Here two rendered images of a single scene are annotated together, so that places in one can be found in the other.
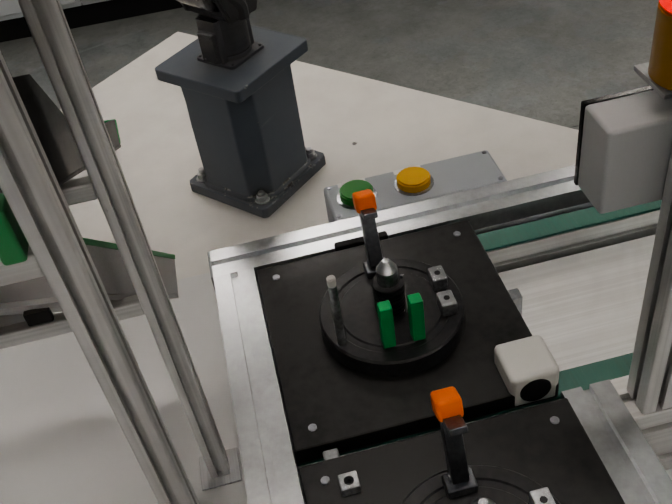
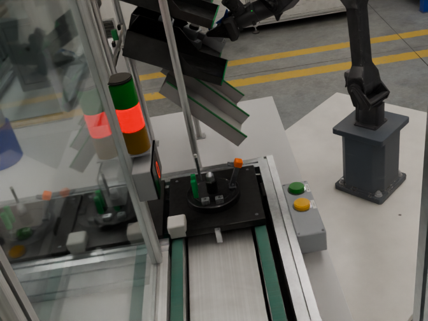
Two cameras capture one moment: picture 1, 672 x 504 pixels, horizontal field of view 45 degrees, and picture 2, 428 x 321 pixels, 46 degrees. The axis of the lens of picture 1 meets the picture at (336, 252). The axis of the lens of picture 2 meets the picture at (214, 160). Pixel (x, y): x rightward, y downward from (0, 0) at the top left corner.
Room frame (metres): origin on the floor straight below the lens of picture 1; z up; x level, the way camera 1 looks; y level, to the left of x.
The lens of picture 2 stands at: (0.72, -1.11, 1.76)
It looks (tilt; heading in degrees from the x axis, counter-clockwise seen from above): 32 degrees down; 99
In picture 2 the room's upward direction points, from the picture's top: 11 degrees counter-clockwise
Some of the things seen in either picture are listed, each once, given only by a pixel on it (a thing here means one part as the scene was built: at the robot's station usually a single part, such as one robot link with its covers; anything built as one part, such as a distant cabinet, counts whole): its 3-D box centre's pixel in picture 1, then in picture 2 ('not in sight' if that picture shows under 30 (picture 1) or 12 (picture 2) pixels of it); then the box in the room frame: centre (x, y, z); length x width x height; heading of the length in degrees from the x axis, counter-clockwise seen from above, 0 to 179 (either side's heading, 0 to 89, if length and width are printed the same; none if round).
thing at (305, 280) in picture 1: (392, 327); (214, 199); (0.54, -0.04, 0.96); 0.24 x 0.24 x 0.02; 6
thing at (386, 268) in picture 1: (386, 270); (209, 176); (0.54, -0.04, 1.04); 0.02 x 0.02 x 0.03
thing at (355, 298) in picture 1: (391, 313); (213, 193); (0.54, -0.04, 0.98); 0.14 x 0.14 x 0.02
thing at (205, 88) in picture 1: (245, 118); (370, 154); (0.97, 0.09, 0.96); 0.15 x 0.15 x 0.20; 49
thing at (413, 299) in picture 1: (416, 317); (194, 188); (0.50, -0.06, 1.01); 0.01 x 0.01 x 0.05; 6
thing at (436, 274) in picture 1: (437, 278); (219, 199); (0.56, -0.09, 1.00); 0.02 x 0.01 x 0.02; 6
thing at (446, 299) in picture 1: (446, 303); (205, 201); (0.53, -0.10, 1.00); 0.02 x 0.01 x 0.02; 6
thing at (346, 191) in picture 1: (356, 195); (296, 188); (0.76, -0.04, 0.96); 0.04 x 0.04 x 0.02
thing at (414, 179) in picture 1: (413, 182); (302, 205); (0.76, -0.10, 0.96); 0.04 x 0.04 x 0.02
